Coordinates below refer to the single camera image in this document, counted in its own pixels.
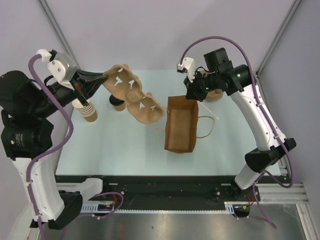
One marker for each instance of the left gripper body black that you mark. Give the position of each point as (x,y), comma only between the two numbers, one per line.
(78,89)

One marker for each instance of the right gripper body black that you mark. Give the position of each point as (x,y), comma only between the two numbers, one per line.
(200,86)

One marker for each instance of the black plastic cup lid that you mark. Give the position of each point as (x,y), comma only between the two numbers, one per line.
(115,101)

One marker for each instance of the stack of paper cups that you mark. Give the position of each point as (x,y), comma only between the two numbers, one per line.
(88,112)

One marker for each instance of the green brown paper bag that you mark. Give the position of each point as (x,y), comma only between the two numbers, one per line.
(181,125)

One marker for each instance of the brown pulp cup carrier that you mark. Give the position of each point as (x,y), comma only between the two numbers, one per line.
(212,95)
(124,85)

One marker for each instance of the single brown paper cup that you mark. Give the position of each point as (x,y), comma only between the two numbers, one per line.
(120,107)

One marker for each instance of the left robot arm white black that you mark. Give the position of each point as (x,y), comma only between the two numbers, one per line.
(25,109)

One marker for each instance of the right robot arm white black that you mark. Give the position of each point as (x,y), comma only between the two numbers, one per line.
(236,82)

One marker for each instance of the white wrapped straw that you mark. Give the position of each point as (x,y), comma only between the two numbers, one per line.
(208,110)

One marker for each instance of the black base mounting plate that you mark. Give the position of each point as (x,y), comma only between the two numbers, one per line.
(176,193)

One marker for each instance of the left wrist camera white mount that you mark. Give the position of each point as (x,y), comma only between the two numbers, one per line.
(61,66)

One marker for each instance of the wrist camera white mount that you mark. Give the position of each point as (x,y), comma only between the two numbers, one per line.
(188,67)
(61,66)

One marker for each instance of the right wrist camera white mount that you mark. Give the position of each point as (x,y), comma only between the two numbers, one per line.
(188,67)

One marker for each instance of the left aluminium frame post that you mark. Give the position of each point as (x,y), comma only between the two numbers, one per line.
(49,15)

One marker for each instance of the aluminium frame post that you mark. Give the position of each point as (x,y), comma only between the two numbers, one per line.
(49,15)
(278,36)

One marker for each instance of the aluminium rail bottom right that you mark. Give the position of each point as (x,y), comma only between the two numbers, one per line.
(271,193)

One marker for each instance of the right aluminium frame post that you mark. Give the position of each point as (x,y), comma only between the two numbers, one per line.
(278,36)

